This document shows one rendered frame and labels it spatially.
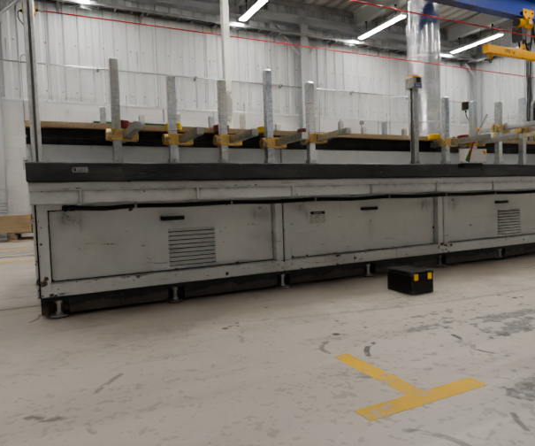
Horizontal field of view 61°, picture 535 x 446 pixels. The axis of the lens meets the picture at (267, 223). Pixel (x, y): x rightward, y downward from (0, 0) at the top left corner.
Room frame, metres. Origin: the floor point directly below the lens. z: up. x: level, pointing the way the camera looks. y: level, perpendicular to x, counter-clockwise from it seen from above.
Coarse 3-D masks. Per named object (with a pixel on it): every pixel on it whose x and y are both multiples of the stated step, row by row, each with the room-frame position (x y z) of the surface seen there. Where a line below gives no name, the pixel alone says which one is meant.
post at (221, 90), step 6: (222, 84) 2.23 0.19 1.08; (222, 90) 2.23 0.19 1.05; (222, 96) 2.23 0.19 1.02; (222, 102) 2.23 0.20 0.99; (222, 108) 2.23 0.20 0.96; (222, 114) 2.22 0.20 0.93; (222, 120) 2.22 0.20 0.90; (222, 126) 2.22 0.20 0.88; (222, 132) 2.22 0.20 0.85; (222, 150) 2.22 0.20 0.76; (222, 156) 2.22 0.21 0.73
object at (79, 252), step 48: (48, 144) 2.08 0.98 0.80; (96, 144) 2.17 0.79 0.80; (144, 144) 2.27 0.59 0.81; (288, 144) 2.63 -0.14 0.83; (336, 144) 2.78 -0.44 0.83; (384, 144) 2.95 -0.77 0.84; (48, 240) 2.07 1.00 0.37; (96, 240) 2.20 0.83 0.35; (144, 240) 2.30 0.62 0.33; (192, 240) 2.40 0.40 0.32; (240, 240) 2.53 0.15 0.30; (288, 240) 2.62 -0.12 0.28; (336, 240) 2.81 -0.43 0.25; (384, 240) 2.98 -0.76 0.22; (432, 240) 3.17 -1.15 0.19; (480, 240) 3.33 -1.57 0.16; (528, 240) 3.57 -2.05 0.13; (48, 288) 2.07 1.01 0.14; (96, 288) 2.16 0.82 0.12; (144, 288) 2.28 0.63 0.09; (192, 288) 2.39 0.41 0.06; (240, 288) 2.51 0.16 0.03
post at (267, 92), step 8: (264, 72) 2.33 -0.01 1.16; (264, 80) 2.34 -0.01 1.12; (264, 88) 2.34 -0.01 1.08; (264, 96) 2.34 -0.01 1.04; (264, 104) 2.35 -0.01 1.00; (264, 112) 2.35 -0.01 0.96; (264, 120) 2.35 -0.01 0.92; (272, 120) 2.34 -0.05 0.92; (264, 128) 2.35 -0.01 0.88; (272, 128) 2.34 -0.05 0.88; (264, 136) 2.36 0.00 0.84; (272, 136) 2.34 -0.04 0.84; (272, 152) 2.34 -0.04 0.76
